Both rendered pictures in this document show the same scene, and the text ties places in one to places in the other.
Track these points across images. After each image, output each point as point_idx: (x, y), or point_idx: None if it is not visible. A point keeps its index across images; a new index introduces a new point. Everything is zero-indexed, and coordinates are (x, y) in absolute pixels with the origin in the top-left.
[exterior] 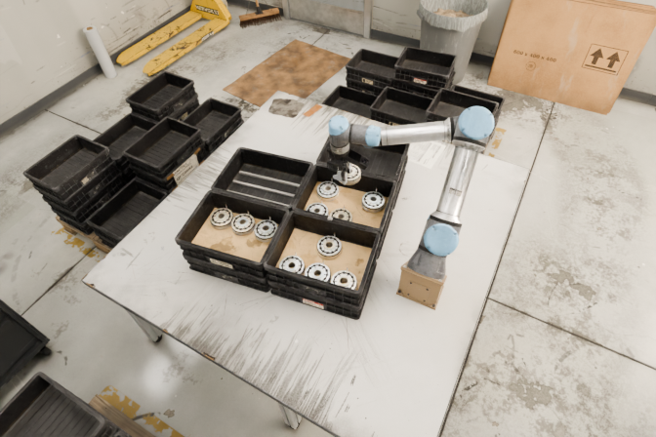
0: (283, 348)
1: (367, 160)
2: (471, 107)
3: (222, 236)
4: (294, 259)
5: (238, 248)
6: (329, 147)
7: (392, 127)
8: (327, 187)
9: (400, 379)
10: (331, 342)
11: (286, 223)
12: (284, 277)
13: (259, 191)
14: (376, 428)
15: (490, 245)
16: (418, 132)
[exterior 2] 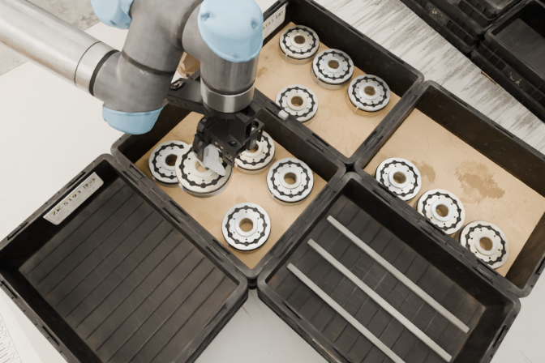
0: (392, 52)
1: (170, 86)
2: None
3: (480, 209)
4: (362, 99)
5: (450, 171)
6: (251, 114)
7: (66, 44)
8: None
9: None
10: None
11: (366, 138)
12: (387, 72)
13: (391, 299)
14: None
15: (38, 71)
16: None
